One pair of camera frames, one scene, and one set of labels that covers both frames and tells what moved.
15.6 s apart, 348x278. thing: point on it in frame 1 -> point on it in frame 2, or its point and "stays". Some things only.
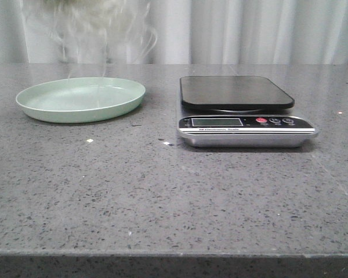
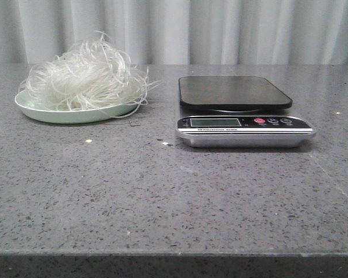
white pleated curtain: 195,32 stays
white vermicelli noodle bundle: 101,35 -> 93,75
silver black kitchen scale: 236,112 stays
